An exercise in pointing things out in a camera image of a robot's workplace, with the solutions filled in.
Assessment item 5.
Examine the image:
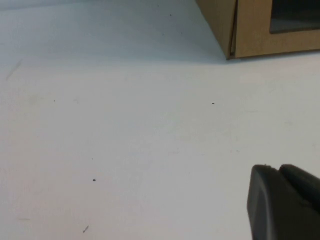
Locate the brown cardboard windowed shoe box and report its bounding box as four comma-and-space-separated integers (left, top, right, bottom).
194, 0, 320, 61

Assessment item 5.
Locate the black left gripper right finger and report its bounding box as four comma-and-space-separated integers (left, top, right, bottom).
278, 163, 320, 213

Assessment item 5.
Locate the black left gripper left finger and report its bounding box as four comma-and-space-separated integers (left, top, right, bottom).
246, 164, 320, 240

